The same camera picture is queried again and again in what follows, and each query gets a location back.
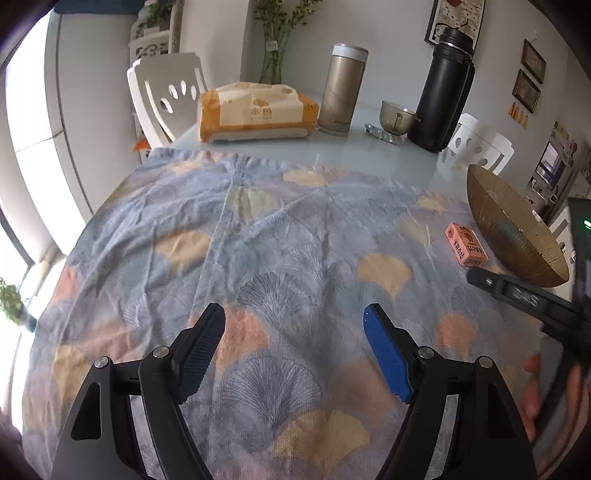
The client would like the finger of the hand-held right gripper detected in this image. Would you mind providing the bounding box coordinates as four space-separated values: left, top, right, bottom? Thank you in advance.
466 268 585 326

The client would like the person's right hand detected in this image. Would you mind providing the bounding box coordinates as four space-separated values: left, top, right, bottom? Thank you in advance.
519 353 587 444

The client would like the large wall picture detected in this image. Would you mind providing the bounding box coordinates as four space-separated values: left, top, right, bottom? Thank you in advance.
425 0 485 44

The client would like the pink small box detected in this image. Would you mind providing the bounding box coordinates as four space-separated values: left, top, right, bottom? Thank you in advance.
444 222 489 267

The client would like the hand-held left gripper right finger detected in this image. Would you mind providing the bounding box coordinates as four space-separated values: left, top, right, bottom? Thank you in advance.
362 302 539 480

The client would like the white carved shelf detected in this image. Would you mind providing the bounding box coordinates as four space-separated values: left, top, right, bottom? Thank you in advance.
128 0 183 70

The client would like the orange tissue pack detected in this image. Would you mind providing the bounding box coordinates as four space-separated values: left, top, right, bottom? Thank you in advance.
198 82 320 145

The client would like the television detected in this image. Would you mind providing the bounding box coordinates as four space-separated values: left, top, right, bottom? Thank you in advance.
538 141 564 181

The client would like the brown ribbed glass bowl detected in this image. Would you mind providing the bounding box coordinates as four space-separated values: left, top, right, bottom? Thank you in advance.
466 164 571 288

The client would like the gold thermos flask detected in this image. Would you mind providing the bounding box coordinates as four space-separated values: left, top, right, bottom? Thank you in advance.
318 44 369 137

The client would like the potted plant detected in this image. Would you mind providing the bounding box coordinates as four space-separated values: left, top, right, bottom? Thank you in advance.
143 0 176 28

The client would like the yellow flower bouquet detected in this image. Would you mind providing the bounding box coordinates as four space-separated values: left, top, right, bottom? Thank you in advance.
252 0 324 47

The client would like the small framed picture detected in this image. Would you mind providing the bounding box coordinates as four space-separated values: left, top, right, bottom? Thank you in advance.
522 39 547 84
512 69 541 114

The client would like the glass vase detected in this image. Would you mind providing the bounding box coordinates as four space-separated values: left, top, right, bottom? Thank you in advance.
259 28 289 85

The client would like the black thermos jug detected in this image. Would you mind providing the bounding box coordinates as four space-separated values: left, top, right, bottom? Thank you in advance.
407 27 476 154

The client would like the green outdoor plant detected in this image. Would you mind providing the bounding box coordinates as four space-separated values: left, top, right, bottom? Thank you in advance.
0 277 24 326

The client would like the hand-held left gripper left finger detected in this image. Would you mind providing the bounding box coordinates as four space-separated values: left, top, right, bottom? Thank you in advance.
51 302 227 480

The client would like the glass mug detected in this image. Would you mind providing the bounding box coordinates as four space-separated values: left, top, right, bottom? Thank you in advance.
380 100 419 137

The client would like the fan-patterned blue tablecloth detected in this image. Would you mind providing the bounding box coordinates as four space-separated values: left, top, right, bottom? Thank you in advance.
21 148 573 480

